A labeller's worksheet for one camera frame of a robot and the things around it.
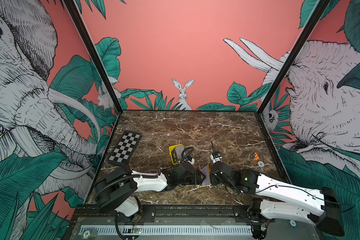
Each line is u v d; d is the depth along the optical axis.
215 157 0.68
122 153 0.93
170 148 0.96
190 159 0.79
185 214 0.75
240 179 0.55
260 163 0.93
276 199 0.49
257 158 0.93
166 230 0.70
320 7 0.69
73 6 0.69
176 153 0.91
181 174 0.66
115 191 0.43
